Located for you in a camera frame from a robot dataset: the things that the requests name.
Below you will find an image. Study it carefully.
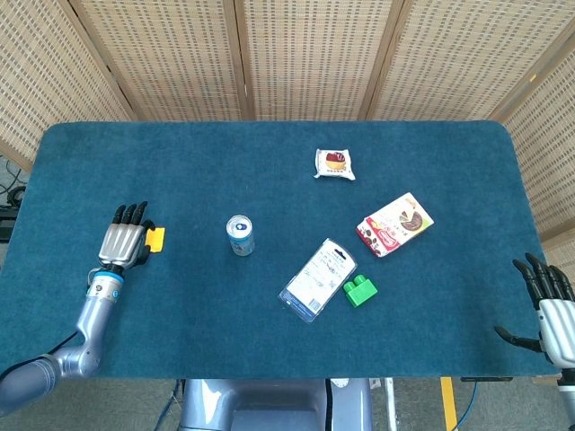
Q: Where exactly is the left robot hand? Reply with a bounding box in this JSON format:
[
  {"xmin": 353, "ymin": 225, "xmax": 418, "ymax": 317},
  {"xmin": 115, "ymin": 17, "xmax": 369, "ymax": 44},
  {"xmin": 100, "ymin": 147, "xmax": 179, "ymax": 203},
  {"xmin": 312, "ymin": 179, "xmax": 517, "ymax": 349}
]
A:
[{"xmin": 97, "ymin": 201, "xmax": 156, "ymax": 273}]

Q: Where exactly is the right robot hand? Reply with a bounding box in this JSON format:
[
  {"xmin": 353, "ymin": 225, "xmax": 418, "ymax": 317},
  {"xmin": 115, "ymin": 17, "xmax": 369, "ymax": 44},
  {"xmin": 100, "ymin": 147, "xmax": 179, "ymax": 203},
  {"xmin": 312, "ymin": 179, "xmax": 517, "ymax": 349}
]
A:
[{"xmin": 493, "ymin": 252, "xmax": 575, "ymax": 367}]

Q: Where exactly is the yellow sticky note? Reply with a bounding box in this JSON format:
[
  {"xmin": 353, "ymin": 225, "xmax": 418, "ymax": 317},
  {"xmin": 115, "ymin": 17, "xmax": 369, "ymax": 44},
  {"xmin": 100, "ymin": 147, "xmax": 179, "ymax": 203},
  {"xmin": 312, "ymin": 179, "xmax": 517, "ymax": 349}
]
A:
[{"xmin": 144, "ymin": 226, "xmax": 166, "ymax": 254}]

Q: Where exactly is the blue carpet table cover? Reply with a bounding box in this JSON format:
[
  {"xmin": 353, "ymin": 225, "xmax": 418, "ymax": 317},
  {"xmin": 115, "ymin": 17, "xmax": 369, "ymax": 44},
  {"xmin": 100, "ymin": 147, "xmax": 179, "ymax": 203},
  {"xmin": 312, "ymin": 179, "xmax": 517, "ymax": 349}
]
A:
[{"xmin": 0, "ymin": 119, "xmax": 561, "ymax": 381}]

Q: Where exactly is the light blue drink can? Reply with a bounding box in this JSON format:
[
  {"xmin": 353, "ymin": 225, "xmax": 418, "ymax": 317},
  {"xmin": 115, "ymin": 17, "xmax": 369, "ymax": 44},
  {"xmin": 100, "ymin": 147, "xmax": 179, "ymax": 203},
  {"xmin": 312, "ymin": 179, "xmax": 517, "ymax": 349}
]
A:
[{"xmin": 226, "ymin": 215, "xmax": 256, "ymax": 258}]

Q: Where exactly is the yellow floor strip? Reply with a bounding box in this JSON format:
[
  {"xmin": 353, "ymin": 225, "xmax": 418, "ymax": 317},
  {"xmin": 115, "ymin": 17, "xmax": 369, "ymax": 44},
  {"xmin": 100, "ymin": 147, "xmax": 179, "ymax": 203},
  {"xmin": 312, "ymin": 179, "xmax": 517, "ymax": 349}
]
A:
[{"xmin": 439, "ymin": 376, "xmax": 458, "ymax": 431}]

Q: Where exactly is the red white cookie box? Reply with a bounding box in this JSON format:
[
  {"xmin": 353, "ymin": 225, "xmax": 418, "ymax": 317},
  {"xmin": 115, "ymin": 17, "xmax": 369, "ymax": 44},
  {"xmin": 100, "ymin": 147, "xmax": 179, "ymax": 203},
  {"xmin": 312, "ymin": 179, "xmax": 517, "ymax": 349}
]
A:
[{"xmin": 356, "ymin": 192, "xmax": 435, "ymax": 259}]

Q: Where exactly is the green plastic building block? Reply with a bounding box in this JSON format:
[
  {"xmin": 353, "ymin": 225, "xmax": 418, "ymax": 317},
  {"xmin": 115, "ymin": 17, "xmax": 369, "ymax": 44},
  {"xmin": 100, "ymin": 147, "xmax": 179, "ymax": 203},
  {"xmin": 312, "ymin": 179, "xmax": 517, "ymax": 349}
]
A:
[{"xmin": 342, "ymin": 274, "xmax": 379, "ymax": 308}]

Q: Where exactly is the clear blister pack with card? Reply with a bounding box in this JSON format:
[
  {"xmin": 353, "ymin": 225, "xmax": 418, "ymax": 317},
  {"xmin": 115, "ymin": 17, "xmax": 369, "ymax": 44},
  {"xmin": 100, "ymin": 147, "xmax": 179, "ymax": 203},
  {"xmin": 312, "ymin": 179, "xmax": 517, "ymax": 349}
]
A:
[{"xmin": 278, "ymin": 238, "xmax": 358, "ymax": 324}]

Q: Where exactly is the grey robot torso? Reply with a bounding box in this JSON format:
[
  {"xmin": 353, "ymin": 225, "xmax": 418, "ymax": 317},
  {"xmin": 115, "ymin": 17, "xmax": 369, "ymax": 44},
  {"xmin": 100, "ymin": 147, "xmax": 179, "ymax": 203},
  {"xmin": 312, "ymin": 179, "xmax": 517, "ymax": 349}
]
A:
[{"xmin": 179, "ymin": 378, "xmax": 374, "ymax": 431}]

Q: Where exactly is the wrapped cake snack packet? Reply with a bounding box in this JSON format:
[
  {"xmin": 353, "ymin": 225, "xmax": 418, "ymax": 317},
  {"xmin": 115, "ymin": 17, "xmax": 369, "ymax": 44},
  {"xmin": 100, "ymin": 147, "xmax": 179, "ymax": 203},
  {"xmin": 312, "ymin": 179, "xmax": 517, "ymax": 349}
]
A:
[{"xmin": 313, "ymin": 148, "xmax": 357, "ymax": 181}]

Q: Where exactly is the woven bamboo folding screen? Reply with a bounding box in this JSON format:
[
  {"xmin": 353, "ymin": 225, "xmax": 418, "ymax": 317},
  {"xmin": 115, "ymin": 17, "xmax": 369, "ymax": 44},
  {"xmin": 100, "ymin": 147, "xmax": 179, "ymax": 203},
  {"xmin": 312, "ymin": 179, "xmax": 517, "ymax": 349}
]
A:
[{"xmin": 0, "ymin": 0, "xmax": 575, "ymax": 273}]

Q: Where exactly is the blue cable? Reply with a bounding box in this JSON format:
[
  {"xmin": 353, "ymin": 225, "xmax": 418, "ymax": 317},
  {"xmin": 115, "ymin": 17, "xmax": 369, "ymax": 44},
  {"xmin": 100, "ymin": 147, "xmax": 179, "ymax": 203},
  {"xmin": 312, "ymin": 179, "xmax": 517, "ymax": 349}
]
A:
[{"xmin": 456, "ymin": 380, "xmax": 479, "ymax": 431}]

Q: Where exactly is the black cable bundle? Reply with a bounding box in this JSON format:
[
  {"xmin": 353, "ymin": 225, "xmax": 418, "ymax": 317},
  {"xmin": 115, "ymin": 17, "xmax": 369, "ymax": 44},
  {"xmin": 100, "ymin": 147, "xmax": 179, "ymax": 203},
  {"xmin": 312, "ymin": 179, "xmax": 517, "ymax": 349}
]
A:
[{"xmin": 0, "ymin": 154, "xmax": 28, "ymax": 215}]

